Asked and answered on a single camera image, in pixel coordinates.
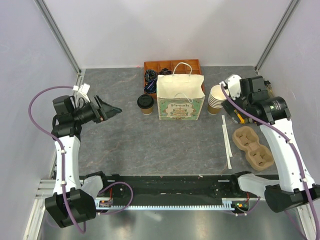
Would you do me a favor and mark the green printed paper bag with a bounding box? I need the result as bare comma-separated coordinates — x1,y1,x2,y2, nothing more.
156,62,205,121

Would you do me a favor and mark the brown rolled tie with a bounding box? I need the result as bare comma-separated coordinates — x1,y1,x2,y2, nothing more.
159,68,172,76

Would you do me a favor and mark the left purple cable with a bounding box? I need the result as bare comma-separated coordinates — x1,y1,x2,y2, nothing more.
27,85,87,234

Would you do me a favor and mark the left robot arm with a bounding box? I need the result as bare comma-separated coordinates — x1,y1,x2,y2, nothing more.
45,95,122,228

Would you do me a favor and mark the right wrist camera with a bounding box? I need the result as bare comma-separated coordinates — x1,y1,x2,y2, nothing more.
220,74,242,100

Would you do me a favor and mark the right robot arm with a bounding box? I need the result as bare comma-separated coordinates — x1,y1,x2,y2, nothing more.
219,76,320,213

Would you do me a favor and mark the white wrapped straw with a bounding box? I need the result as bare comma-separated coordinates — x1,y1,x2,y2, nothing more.
222,124,232,170
221,115,233,158

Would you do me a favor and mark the camouflage cloth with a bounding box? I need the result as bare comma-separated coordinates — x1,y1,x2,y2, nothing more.
232,80,274,124

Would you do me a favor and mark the black plastic cup lid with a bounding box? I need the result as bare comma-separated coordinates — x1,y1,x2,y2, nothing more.
137,94,154,109

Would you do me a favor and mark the orange wooden compartment tray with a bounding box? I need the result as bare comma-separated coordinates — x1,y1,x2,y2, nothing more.
143,59,203,101

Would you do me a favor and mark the purple cable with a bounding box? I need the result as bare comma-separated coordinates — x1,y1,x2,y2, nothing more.
219,84,315,240
27,85,87,234

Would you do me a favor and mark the brown paper coffee cup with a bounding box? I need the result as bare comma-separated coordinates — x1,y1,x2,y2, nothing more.
140,106,154,115

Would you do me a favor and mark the cardboard cup carrier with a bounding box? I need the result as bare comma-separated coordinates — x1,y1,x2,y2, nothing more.
232,126,275,172

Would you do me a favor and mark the blue striped rolled tie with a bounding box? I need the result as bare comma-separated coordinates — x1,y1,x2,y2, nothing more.
144,80,157,94

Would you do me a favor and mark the stack of paper cups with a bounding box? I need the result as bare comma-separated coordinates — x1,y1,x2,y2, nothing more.
207,85,227,115

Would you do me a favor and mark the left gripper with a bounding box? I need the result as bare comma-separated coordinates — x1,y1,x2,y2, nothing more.
71,95,122,125

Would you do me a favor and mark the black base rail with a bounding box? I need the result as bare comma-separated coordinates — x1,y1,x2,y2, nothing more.
95,171,256,208

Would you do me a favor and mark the dark rolled tie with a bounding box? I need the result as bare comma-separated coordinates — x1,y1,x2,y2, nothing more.
144,69,158,82

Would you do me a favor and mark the slotted cable duct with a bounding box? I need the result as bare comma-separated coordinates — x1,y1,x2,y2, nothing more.
94,197,249,211

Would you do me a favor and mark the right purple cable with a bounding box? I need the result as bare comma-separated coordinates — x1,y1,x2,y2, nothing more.
219,84,315,240

